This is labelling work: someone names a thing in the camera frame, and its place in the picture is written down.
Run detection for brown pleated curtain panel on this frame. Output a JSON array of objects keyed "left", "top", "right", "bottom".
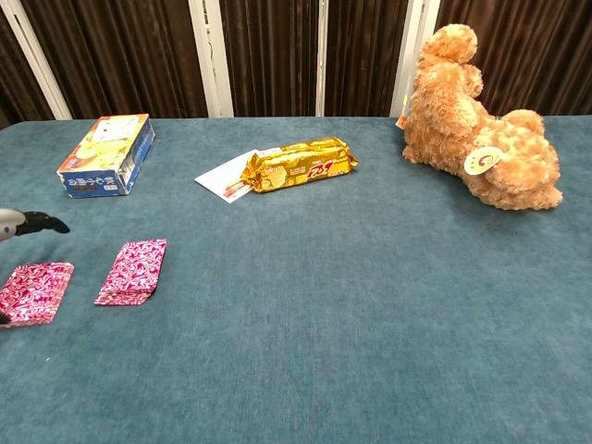
[
  {"left": 434, "top": 0, "right": 592, "bottom": 117},
  {"left": 0, "top": 11, "right": 56, "bottom": 131},
  {"left": 18, "top": 0, "right": 209, "bottom": 120},
  {"left": 323, "top": 0, "right": 412, "bottom": 118},
  {"left": 218, "top": 0, "right": 321, "bottom": 118}
]

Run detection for gold foil biscuit packet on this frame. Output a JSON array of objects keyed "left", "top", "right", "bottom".
[{"left": 240, "top": 136, "right": 360, "bottom": 194}]

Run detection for left robot hand black silver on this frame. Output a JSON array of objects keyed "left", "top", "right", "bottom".
[{"left": 0, "top": 207, "right": 71, "bottom": 326}]

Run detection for round white hang tag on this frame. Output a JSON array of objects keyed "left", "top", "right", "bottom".
[{"left": 463, "top": 146, "right": 503, "bottom": 178}]

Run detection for teal velvet tablecloth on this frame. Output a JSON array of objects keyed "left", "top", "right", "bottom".
[{"left": 0, "top": 114, "right": 592, "bottom": 444}]

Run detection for tan plush teddy bear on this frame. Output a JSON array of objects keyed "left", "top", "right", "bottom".
[{"left": 401, "top": 23, "right": 564, "bottom": 212}]

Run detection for white paper card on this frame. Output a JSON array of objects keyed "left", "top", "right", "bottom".
[{"left": 193, "top": 149, "right": 261, "bottom": 204}]

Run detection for thin white screen frame post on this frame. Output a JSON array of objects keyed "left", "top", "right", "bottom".
[{"left": 314, "top": 0, "right": 330, "bottom": 117}]

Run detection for blue snack box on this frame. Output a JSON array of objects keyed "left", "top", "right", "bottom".
[{"left": 55, "top": 113, "right": 157, "bottom": 200}]

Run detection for pink white card stack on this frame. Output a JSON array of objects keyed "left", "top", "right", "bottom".
[
  {"left": 93, "top": 238, "right": 168, "bottom": 307},
  {"left": 0, "top": 261, "right": 75, "bottom": 330}
]

